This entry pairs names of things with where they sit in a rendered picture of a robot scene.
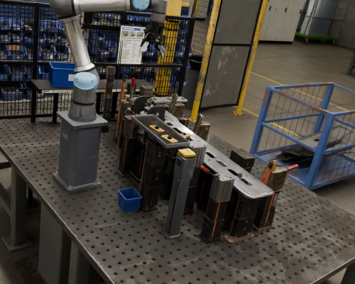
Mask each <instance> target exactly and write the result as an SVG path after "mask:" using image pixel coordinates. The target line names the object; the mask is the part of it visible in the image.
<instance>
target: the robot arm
mask: <svg viewBox="0 0 355 284"><path fill-rule="evenodd" d="M167 3H168V0H50V1H49V4H50V8H51V10H52V12H53V13H55V14H56V15H57V19H58V20H59V21H61V22H62V24H63V27H64V31H65V34H66V38H67V40H68V44H69V47H70V51H71V53H72V57H73V60H74V64H75V66H76V67H75V68H74V74H75V76H74V80H73V83H74V84H73V100H72V104H71V106H70V109H69V111H68V117H69V118H70V119H72V120H74V121H77V122H92V121H95V120H96V117H97V114H96V109H95V94H96V89H97V86H98V85H99V81H100V78H99V75H98V73H97V71H96V69H95V66H94V64H92V63H91V62H90V58H89V55H88V52H87V48H86V44H85V40H84V37H83V34H82V30H81V27H80V24H79V20H78V18H79V16H80V12H95V11H121V10H139V11H142V10H145V9H146V8H152V14H151V18H150V19H151V21H150V23H152V25H150V26H148V27H147V28H145V29H144V34H146V36H145V37H144V38H143V40H142V42H141V45H140V48H139V54H138V57H140V56H141V54H142V52H145V51H146V50H147V46H148V44H149V43H151V44H152V45H157V47H158V48H159V52H160V55H161V57H162V58H163V57H164V53H166V50H165V49H164V48H163V45H165V41H164V42H163V39H166V36H165V35H163V34H162V31H163V27H165V24H164V21H165V17H166V9H167ZM148 41H149V42H148Z"/></svg>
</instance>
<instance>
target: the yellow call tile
mask: <svg viewBox="0 0 355 284"><path fill-rule="evenodd" d="M178 152H179V153H180V154H182V155H183V156H184V157H192V156H196V154H195V153H194V152H193V151H191V150H190V149H179V150H178Z"/></svg>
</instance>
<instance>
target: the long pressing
mask: <svg viewBox="0 0 355 284"><path fill-rule="evenodd" d="M165 116H166V117H165V123H170V124H172V126H170V127H171V128H177V129H178V130H179V131H181V132H182V133H189V134H191V138H192V140H193V141H196V140H199V141H201V142H202V143H204V144H205V145H206V146H207V148H206V153H210V154H212V155H213V156H214V157H215V158H211V157H210V156H208V155H207V154H205V158H204V162H203V164H204V165H205V166H206V167H208V168H209V169H210V170H211V171H213V172H214V173H215V174H220V173H225V172H227V173H229V174H230V175H231V176H233V177H234V178H235V181H234V185H233V188H234V189H235V190H236V191H238V192H239V193H240V194H242V195H243V196H244V197H246V198H249V199H256V198H261V197H266V196H271V195H273V194H274V191H273V190H272V189H271V188H270V187H268V186H267V185H265V184H264V183H262V182H261V181H260V180H259V179H257V178H256V177H254V176H253V175H251V174H250V173H249V172H247V171H246V170H245V169H243V168H242V167H241V166H239V165H238V164H236V163H235V162H233V161H232V160H231V159H229V158H228V157H227V156H225V155H224V154H222V153H221V152H220V151H218V150H217V149H215V148H214V147H213V146H212V145H210V144H209V143H207V142H206V141H204V140H203V139H202V138H200V137H199V136H198V135H196V134H195V133H193V132H192V131H191V130H189V129H188V128H186V127H185V126H184V125H182V124H181V123H180V122H179V120H178V119H177V118H176V117H175V116H173V115H172V114H171V113H169V112H168V111H166V110H165ZM209 160H210V161H209ZM217 161H221V162H222V163H223V164H225V165H226V167H224V166H222V165H220V164H219V163H217ZM228 170H233V171H234V172H235V173H237V174H239V173H240V172H241V173H242V178H239V177H238V176H235V175H233V174H232V173H231V172H230V171H228ZM240 179H245V180H246V181H248V182H249V183H250V184H251V185H247V184H245V183H244V182H243V181H242V180H240Z"/></svg>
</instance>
